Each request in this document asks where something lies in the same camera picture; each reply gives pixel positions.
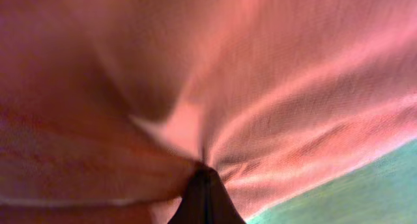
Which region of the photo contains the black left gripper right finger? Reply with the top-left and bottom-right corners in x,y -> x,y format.
204,168 -> 246,224

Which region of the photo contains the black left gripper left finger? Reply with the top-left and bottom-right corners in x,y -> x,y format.
168,167 -> 205,224

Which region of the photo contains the orange printed t-shirt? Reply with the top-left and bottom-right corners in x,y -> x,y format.
1,0 -> 416,223

